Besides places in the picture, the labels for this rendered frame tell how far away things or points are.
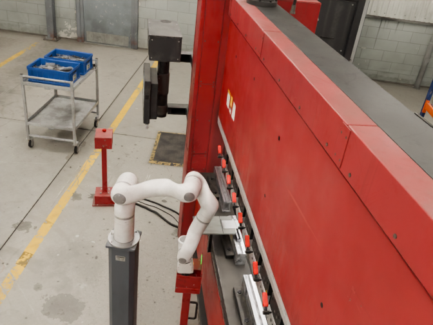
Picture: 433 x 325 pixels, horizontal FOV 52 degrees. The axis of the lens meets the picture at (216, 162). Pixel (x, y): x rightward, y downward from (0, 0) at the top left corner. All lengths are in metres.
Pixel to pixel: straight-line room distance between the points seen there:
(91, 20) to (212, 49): 6.86
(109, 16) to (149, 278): 6.84
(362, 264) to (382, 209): 0.20
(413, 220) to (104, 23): 9.16
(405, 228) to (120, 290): 2.18
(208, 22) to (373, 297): 2.37
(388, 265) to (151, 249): 3.21
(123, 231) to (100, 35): 7.62
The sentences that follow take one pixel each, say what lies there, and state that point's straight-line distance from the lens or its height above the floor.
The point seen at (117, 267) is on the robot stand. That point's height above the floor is 0.83.
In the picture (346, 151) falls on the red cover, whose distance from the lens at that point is 1.34.
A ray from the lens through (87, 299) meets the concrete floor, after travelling 3.81.
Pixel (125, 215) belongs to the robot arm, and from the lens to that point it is 2.60.
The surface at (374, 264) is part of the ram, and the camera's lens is 1.26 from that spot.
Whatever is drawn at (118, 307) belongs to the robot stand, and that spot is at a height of 0.48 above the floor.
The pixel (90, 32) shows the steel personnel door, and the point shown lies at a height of 0.22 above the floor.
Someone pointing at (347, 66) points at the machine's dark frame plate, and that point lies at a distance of 1.93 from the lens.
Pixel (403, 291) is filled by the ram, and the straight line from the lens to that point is 1.16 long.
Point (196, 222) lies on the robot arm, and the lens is 2.56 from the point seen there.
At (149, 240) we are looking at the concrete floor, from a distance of 4.30.
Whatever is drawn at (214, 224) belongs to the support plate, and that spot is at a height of 1.00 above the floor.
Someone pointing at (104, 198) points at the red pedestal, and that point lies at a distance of 4.70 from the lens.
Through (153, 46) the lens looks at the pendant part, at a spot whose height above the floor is 1.87.
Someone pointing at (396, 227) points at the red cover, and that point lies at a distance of 1.13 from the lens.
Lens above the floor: 2.80
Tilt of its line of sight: 30 degrees down
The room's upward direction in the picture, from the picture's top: 7 degrees clockwise
